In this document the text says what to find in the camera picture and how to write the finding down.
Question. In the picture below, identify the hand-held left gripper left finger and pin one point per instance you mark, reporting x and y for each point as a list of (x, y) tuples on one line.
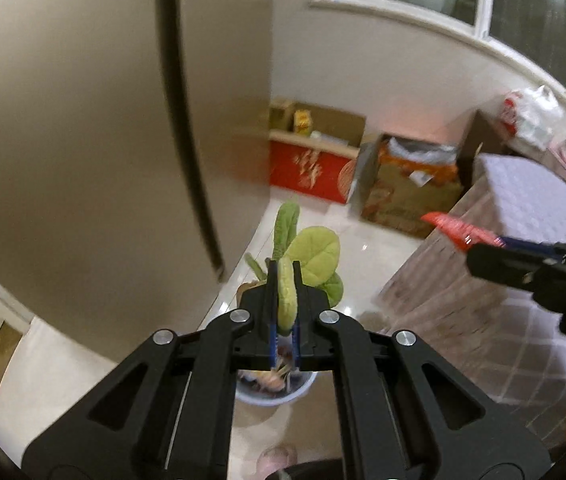
[(274, 345)]

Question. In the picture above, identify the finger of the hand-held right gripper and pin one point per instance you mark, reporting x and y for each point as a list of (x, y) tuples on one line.
[(503, 265), (530, 247)]

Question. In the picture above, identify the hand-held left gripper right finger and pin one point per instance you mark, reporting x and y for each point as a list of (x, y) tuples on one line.
[(296, 350)]

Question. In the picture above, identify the white bowl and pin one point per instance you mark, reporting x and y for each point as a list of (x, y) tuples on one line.
[(263, 397)]

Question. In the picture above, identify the red snack wrapper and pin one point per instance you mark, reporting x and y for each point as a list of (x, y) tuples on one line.
[(453, 227)]

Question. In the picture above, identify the green plush leaf toy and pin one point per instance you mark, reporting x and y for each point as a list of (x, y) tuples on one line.
[(313, 255)]

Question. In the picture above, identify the purple checkered tablecloth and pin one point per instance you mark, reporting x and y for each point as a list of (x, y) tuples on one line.
[(528, 190)]

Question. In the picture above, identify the pink slipper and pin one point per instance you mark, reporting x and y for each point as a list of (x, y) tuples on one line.
[(278, 462)]

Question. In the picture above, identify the dark wooden side table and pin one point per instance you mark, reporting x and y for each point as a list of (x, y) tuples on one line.
[(483, 140)]

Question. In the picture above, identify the orange-printed cardboard box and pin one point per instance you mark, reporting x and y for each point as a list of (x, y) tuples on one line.
[(403, 195)]

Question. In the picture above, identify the white plastic shopping bag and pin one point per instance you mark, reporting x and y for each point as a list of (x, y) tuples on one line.
[(533, 115)]

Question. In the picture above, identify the grey plastic bag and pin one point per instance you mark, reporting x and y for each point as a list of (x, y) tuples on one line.
[(423, 150)]

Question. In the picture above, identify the red gift box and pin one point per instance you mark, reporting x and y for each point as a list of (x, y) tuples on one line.
[(308, 170)]

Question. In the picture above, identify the open brown cardboard box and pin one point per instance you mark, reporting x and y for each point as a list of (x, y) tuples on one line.
[(338, 122)]

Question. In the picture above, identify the small yellow box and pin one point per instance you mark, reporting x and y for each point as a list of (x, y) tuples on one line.
[(303, 122)]

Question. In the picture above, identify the white-framed sliding window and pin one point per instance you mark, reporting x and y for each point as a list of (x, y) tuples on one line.
[(513, 15)]

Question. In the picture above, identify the beige two-door refrigerator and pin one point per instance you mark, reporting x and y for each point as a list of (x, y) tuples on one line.
[(88, 135)]

